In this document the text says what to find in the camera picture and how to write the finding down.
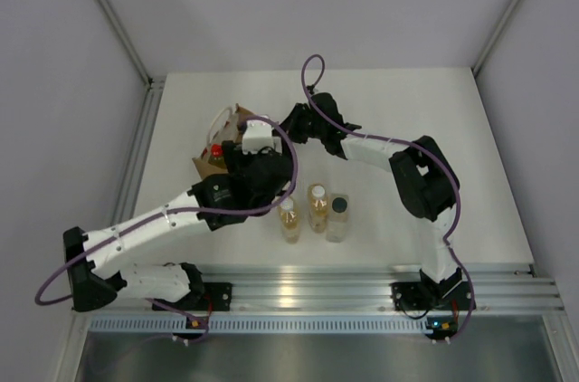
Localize red cap bottle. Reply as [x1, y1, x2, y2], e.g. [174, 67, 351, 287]
[208, 144, 227, 169]

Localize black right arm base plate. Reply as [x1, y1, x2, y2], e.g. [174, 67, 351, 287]
[391, 282, 472, 312]

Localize aluminium front rail frame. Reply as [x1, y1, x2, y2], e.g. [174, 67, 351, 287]
[71, 263, 566, 315]

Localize right aluminium corner post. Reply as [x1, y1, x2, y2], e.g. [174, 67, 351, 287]
[471, 0, 525, 79]

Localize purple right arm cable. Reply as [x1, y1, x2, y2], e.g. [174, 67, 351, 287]
[300, 54, 477, 347]

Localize clear bottle dark cap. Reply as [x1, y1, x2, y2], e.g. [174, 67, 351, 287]
[326, 194, 350, 243]

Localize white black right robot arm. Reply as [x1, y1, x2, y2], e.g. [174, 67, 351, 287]
[281, 92, 462, 310]

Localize grey slotted cable duct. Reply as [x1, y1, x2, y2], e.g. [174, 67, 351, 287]
[88, 316, 551, 333]

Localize aluminium corner post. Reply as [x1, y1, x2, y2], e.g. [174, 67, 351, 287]
[471, 0, 525, 79]
[94, 0, 152, 87]

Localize white cap bottle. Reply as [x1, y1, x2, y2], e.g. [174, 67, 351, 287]
[308, 184, 328, 234]
[278, 197, 300, 244]

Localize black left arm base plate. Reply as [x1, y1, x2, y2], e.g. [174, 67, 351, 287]
[160, 282, 233, 312]

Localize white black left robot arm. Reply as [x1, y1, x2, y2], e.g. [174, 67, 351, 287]
[63, 138, 295, 312]

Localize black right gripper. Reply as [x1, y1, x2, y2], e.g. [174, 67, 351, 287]
[272, 104, 326, 146]

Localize jute watermelon canvas bag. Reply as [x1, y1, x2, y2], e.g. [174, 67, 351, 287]
[193, 104, 253, 178]

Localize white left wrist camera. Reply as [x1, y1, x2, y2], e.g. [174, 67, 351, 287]
[242, 118, 282, 155]

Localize left aluminium corner post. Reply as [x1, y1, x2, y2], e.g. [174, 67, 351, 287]
[94, 0, 152, 87]

